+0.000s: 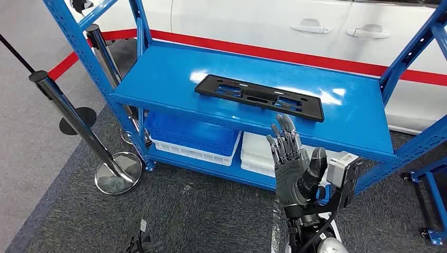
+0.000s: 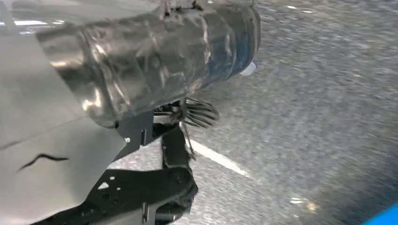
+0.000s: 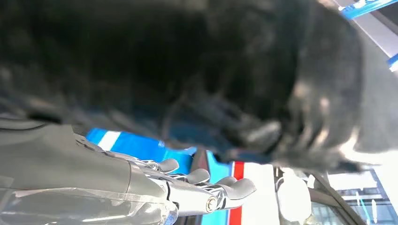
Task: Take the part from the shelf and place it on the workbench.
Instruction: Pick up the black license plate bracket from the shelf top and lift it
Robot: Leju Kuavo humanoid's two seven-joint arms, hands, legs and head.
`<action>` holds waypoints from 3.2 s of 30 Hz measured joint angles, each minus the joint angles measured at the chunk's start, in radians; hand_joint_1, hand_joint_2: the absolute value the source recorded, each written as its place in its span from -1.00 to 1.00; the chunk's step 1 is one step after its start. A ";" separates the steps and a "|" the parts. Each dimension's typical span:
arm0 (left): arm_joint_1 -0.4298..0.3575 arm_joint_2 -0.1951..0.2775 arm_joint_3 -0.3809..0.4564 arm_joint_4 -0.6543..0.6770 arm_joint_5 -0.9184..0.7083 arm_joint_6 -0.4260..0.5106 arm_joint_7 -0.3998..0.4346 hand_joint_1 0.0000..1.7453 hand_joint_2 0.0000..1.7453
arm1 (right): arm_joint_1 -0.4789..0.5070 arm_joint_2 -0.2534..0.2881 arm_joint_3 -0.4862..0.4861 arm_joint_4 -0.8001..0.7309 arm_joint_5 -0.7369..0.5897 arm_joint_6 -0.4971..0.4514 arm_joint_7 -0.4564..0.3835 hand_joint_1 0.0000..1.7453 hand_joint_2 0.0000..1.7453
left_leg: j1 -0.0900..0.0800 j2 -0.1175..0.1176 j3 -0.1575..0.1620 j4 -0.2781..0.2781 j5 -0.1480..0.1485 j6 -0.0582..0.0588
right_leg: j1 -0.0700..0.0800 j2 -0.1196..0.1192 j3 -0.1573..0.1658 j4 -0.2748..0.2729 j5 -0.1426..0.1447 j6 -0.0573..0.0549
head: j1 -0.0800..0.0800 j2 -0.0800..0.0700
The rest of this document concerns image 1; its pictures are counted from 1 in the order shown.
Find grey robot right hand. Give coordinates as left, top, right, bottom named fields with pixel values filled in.
left=266, top=114, right=329, bottom=208

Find black plastic plate bracket part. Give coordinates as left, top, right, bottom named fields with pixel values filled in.
left=194, top=74, right=325, bottom=123

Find blue metal shelf rack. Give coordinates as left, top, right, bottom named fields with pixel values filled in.
left=42, top=0, right=447, bottom=196

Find stacked translucent plastic bins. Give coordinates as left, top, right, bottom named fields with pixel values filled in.
left=240, top=132, right=341, bottom=179

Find white plastic bin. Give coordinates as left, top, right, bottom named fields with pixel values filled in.
left=152, top=131, right=241, bottom=167

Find blue plastic bin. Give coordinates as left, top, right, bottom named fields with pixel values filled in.
left=143, top=111, right=241, bottom=158

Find red barrier belt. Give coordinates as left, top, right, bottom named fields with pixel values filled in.
left=48, top=28, right=447, bottom=87

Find small blue metal rack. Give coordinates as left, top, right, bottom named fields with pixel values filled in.
left=401, top=164, right=447, bottom=247

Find white car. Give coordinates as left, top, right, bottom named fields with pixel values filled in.
left=70, top=0, right=447, bottom=135

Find black round floor disc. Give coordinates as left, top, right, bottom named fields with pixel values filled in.
left=59, top=106, right=98, bottom=136

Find black barrier belt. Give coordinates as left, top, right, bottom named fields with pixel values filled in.
left=0, top=33, right=36, bottom=74

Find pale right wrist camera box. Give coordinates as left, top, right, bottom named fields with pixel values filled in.
left=326, top=151, right=361, bottom=188

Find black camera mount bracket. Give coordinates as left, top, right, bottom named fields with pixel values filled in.
left=314, top=159, right=364, bottom=216

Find chrome stanchion post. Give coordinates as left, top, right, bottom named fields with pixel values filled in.
left=85, top=23, right=152, bottom=147
left=28, top=70, right=144, bottom=196

